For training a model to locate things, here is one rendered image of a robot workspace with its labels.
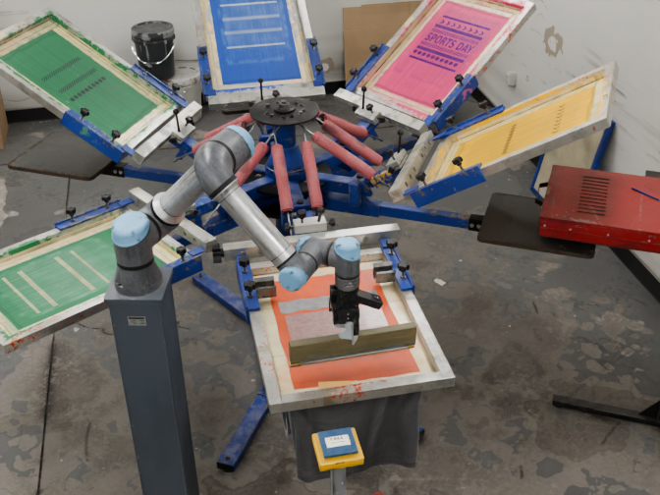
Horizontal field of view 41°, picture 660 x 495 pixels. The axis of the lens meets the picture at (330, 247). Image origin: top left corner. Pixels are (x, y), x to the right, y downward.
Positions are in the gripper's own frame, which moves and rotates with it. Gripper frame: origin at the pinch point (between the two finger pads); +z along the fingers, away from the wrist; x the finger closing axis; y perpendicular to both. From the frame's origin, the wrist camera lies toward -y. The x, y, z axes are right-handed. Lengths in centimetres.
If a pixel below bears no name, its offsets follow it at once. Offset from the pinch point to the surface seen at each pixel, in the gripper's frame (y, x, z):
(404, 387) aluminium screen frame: -12.8, 13.6, 11.3
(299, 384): 18.2, 2.5, 13.9
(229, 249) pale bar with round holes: 32, -68, 6
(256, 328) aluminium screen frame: 27.7, -24.6, 10.5
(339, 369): 4.3, -1.7, 13.8
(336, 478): 12.7, 32.8, 25.3
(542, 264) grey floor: -154, -178, 109
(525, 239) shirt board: -85, -64, 14
